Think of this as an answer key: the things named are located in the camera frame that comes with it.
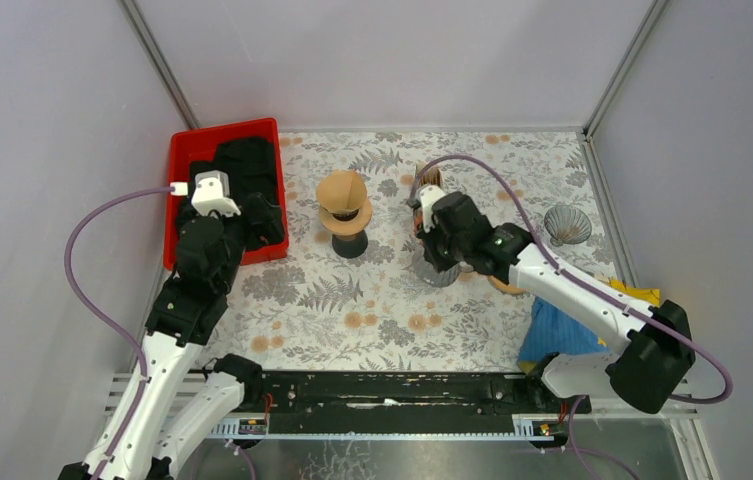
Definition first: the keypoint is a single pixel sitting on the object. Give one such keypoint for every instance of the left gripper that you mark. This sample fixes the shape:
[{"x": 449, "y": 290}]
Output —
[{"x": 251, "y": 208}]

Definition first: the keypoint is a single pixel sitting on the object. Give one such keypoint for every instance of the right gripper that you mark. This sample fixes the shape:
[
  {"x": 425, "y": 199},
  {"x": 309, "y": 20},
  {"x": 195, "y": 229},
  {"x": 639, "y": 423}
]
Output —
[{"x": 440, "y": 263}]

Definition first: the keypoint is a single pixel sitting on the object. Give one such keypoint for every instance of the grey glass pitcher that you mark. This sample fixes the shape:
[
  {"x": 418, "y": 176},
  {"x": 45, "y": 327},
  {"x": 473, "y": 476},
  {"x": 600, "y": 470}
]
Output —
[{"x": 430, "y": 275}]

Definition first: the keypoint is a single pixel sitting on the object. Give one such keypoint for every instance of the orange coffee filter box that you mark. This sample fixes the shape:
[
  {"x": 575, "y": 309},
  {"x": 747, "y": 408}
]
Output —
[{"x": 432, "y": 176}]

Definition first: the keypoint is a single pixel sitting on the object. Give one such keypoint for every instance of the brown paper coffee filter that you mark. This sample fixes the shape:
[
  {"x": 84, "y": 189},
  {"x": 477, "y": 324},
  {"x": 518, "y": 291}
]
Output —
[{"x": 342, "y": 190}]

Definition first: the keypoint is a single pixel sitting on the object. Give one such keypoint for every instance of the red-rimmed glass carafe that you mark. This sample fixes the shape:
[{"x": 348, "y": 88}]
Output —
[{"x": 350, "y": 246}]

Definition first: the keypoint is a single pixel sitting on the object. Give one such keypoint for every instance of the grey ribbed glass dripper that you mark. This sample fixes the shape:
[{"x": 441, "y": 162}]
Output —
[{"x": 567, "y": 225}]

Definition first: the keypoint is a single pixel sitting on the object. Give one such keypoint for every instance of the blue glass dripper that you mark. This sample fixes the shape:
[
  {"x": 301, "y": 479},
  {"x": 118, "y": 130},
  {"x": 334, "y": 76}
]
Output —
[{"x": 345, "y": 215}]

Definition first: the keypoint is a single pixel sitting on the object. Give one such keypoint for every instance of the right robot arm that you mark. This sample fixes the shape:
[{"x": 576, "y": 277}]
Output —
[{"x": 648, "y": 347}]

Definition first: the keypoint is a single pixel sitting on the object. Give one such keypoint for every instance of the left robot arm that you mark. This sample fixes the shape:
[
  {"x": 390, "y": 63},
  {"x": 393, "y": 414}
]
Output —
[{"x": 143, "y": 440}]

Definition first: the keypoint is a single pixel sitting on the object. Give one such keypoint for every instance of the black cloth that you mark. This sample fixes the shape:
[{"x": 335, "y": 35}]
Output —
[{"x": 250, "y": 166}]

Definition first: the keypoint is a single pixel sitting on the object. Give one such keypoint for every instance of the floral table mat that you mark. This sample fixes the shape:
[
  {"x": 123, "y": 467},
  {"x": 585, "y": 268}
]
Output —
[{"x": 314, "y": 310}]

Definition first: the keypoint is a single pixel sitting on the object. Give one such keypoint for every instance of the red plastic bin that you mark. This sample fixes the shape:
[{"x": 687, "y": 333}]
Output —
[{"x": 191, "y": 146}]

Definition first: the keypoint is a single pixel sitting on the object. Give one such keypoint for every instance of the blue cloth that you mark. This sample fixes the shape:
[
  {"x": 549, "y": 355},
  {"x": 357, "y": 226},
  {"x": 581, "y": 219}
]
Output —
[{"x": 553, "y": 331}]

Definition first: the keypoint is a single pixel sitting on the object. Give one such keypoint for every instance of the yellow blue snack bag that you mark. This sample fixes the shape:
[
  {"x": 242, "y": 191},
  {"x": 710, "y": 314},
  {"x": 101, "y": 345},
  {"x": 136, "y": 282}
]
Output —
[{"x": 650, "y": 295}]

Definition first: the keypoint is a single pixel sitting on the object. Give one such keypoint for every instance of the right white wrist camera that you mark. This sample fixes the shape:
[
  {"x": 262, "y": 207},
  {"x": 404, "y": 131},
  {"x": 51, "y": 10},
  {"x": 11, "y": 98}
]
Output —
[{"x": 422, "y": 204}]

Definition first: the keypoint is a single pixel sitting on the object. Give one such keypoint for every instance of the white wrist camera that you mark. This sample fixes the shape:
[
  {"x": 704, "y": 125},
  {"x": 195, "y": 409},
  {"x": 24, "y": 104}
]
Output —
[
  {"x": 211, "y": 194},
  {"x": 422, "y": 204}
]

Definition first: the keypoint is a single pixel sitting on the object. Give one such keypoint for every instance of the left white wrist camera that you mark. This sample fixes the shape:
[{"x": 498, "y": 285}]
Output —
[{"x": 211, "y": 194}]

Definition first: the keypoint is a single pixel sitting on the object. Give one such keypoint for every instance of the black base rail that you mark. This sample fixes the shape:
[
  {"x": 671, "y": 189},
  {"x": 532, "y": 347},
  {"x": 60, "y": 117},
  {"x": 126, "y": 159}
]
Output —
[{"x": 395, "y": 404}]

